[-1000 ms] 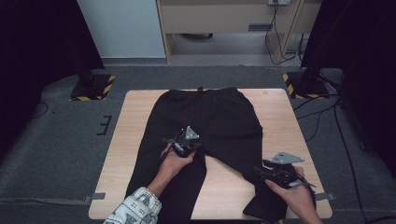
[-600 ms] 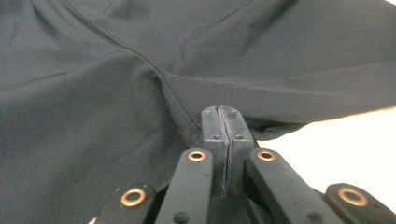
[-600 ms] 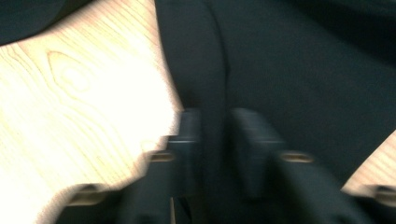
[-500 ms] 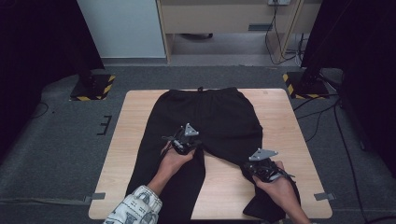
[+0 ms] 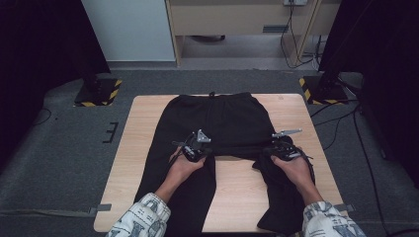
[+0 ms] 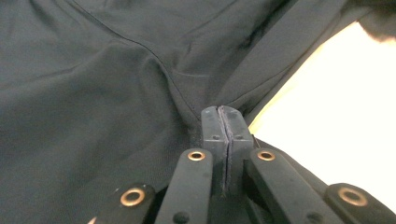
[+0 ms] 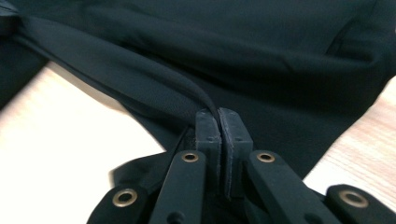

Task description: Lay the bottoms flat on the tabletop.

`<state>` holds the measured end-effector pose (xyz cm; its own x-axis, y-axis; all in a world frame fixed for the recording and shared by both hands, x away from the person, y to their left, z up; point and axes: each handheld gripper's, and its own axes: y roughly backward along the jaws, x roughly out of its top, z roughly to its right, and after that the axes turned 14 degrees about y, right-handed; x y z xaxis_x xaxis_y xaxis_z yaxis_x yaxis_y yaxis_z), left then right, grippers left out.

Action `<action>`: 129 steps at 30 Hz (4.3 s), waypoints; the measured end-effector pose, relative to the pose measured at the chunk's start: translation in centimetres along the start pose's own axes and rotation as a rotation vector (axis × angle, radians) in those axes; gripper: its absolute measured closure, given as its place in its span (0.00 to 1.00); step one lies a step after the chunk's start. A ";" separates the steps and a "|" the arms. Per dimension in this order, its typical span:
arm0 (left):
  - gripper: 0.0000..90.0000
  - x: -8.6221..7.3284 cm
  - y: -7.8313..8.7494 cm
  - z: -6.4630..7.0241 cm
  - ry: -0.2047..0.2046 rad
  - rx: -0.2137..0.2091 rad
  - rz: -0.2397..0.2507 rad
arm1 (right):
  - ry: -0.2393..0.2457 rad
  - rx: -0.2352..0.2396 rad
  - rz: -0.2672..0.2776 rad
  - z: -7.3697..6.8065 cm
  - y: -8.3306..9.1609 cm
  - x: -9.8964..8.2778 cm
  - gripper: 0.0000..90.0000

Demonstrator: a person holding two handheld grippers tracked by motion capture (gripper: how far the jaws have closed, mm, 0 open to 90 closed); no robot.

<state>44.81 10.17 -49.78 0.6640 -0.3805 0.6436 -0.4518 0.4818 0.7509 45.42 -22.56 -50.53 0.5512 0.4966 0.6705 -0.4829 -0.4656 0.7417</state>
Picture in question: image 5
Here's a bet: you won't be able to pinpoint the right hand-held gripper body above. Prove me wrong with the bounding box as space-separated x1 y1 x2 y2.
271 128 303 162

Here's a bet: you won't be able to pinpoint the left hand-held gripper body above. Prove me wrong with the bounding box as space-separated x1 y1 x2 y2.
181 128 213 163

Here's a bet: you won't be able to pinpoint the black pants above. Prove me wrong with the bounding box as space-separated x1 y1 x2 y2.
133 92 316 237

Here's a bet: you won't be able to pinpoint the person's left hand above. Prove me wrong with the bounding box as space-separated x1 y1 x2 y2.
167 146 208 188

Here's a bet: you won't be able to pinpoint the person's right hand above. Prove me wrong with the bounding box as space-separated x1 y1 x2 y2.
270 152 314 198

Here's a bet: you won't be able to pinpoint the striped black stand base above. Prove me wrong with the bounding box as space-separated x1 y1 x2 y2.
298 75 350 106
73 77 123 108

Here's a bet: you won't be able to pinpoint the white panel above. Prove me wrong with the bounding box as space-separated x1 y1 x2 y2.
81 0 176 62

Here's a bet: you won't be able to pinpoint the black curtain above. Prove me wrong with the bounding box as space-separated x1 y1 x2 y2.
0 0 112 172
317 0 419 189

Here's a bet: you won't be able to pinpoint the light wooden desk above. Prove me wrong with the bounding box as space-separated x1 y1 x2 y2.
164 0 342 68

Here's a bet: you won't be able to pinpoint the left hand-held gripper cable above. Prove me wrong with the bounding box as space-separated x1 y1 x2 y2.
168 147 186 165

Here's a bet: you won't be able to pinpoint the hand-held gripper cable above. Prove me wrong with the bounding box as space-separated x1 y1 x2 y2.
168 147 186 165
294 147 316 186

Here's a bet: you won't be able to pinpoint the right hand-held gripper cable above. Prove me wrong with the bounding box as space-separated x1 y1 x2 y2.
294 147 316 186

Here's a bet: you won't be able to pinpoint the black floor cables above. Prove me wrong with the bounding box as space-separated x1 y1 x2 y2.
309 98 419 237

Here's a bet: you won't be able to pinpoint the grey strap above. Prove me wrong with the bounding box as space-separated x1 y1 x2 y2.
335 202 356 213
88 203 113 217

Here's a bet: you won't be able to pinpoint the black hanging cables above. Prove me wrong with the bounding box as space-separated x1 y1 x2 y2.
280 3 322 70

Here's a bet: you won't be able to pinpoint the thin black floor cable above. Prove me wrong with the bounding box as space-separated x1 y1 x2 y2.
33 108 52 126

